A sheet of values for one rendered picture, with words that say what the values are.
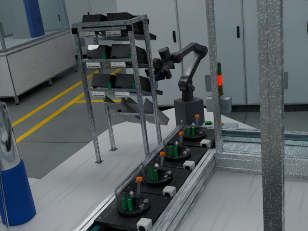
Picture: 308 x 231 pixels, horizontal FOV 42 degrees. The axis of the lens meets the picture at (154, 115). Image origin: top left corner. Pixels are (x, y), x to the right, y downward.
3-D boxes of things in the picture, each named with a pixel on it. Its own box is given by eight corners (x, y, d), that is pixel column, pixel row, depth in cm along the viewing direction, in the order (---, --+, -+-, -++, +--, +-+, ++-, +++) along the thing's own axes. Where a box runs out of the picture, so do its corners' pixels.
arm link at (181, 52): (198, 51, 268) (195, 36, 263) (208, 52, 263) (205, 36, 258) (170, 71, 253) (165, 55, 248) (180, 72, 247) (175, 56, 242)
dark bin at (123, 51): (140, 67, 238) (142, 55, 238) (159, 68, 230) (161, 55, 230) (109, 57, 214) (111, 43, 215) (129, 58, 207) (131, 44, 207)
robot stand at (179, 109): (193, 122, 278) (191, 95, 272) (205, 128, 266) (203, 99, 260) (176, 128, 273) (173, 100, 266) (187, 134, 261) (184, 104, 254)
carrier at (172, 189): (146, 168, 202) (143, 145, 198) (191, 173, 192) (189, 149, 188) (123, 193, 182) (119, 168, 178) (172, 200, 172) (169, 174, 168)
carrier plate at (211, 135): (182, 129, 244) (182, 126, 244) (221, 132, 234) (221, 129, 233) (167, 146, 224) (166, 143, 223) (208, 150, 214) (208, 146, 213)
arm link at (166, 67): (156, 71, 251) (152, 62, 248) (178, 71, 238) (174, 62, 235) (148, 78, 247) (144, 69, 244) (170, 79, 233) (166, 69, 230)
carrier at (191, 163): (165, 147, 223) (163, 126, 219) (207, 151, 213) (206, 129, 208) (146, 167, 203) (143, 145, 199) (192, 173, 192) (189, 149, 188)
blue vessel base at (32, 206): (18, 205, 201) (5, 156, 192) (43, 209, 194) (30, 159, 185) (-6, 223, 188) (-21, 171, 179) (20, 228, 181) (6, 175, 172)
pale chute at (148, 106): (149, 123, 251) (151, 116, 253) (167, 125, 244) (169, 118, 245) (125, 103, 230) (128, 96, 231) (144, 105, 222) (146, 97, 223)
